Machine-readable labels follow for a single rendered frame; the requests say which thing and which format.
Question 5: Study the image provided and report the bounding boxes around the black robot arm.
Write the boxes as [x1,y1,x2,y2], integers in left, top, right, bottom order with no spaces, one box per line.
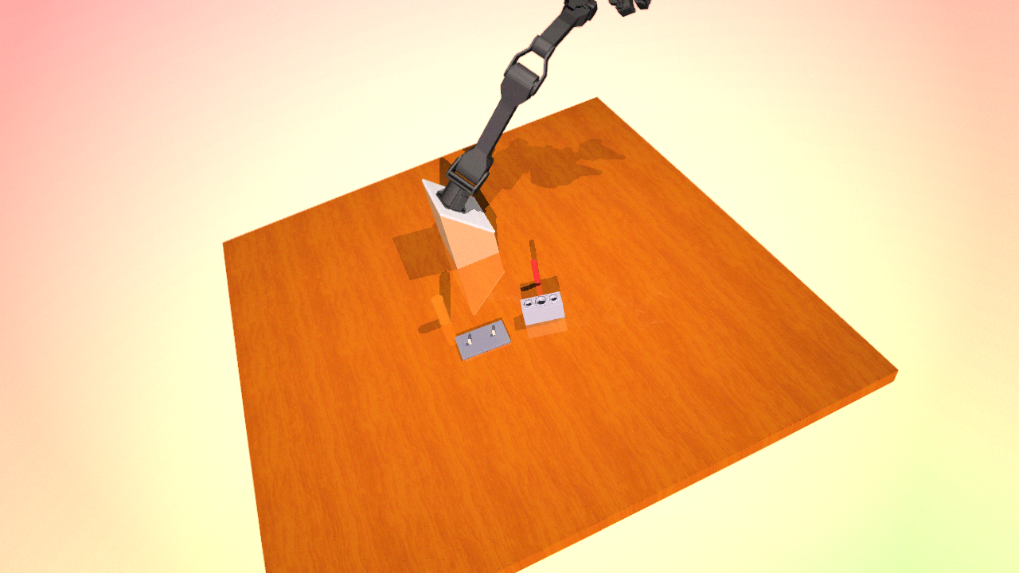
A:
[435,0,598,213]

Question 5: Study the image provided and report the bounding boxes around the orange cylinder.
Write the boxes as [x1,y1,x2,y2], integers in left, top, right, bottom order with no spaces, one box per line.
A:
[431,295,451,325]

